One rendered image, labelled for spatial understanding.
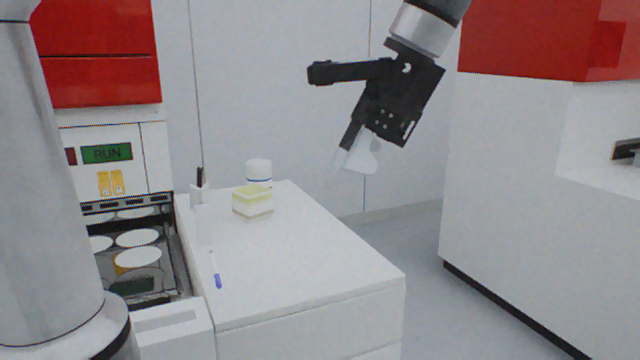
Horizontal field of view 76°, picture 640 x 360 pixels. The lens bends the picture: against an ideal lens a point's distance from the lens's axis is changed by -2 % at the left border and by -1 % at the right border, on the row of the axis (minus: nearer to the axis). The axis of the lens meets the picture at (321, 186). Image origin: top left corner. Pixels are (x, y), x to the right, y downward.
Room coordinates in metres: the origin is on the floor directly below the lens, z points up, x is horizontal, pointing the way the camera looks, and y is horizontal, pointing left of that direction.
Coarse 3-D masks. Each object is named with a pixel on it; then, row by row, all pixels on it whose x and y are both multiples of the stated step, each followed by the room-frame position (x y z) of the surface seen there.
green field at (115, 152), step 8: (128, 144) 1.04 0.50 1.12; (88, 152) 1.01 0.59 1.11; (96, 152) 1.01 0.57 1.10; (104, 152) 1.02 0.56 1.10; (112, 152) 1.03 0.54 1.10; (120, 152) 1.04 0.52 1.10; (128, 152) 1.04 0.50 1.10; (88, 160) 1.00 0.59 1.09; (96, 160) 1.01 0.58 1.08; (104, 160) 1.02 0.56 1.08
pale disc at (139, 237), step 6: (126, 234) 0.96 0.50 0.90; (132, 234) 0.96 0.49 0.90; (138, 234) 0.96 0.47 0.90; (144, 234) 0.96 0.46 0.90; (150, 234) 0.96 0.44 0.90; (156, 234) 0.96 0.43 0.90; (120, 240) 0.93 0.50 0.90; (126, 240) 0.93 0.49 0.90; (132, 240) 0.93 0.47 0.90; (138, 240) 0.93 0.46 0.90; (144, 240) 0.93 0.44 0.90; (150, 240) 0.93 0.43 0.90
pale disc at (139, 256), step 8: (136, 248) 0.89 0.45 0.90; (144, 248) 0.89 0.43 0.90; (152, 248) 0.89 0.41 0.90; (120, 256) 0.85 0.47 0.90; (128, 256) 0.85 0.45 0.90; (136, 256) 0.85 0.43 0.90; (144, 256) 0.85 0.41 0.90; (152, 256) 0.85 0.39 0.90; (120, 264) 0.81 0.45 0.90; (128, 264) 0.81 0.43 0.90; (136, 264) 0.81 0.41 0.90; (144, 264) 0.81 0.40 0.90
